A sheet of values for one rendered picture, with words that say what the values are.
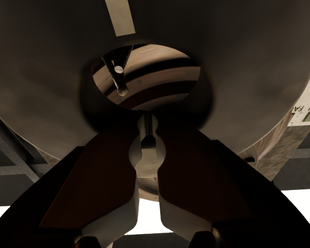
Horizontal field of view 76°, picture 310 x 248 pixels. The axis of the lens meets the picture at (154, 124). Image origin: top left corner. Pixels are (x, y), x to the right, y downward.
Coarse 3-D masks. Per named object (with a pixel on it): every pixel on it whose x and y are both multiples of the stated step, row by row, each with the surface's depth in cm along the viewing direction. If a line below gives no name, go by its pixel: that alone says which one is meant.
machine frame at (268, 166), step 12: (288, 132) 68; (300, 132) 69; (276, 144) 73; (288, 144) 73; (48, 156) 73; (264, 156) 79; (276, 156) 79; (288, 156) 79; (264, 168) 85; (276, 168) 86
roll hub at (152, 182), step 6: (246, 150) 34; (252, 150) 34; (240, 156) 35; (246, 156) 36; (252, 156) 36; (138, 180) 42; (144, 180) 42; (150, 180) 43; (156, 180) 39; (138, 186) 43; (144, 186) 44; (150, 186) 45; (156, 186) 45; (144, 192) 44; (150, 192) 45; (156, 192) 46; (144, 198) 47; (150, 198) 47; (156, 198) 47
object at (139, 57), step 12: (120, 48) 35; (144, 48) 29; (156, 48) 29; (168, 48) 29; (132, 60) 30; (144, 60) 30; (156, 60) 31; (168, 60) 31; (180, 60) 31; (192, 60) 31; (96, 72) 32; (108, 72) 32; (132, 72) 32; (96, 84) 33; (108, 84) 33; (288, 120) 41; (276, 132) 44
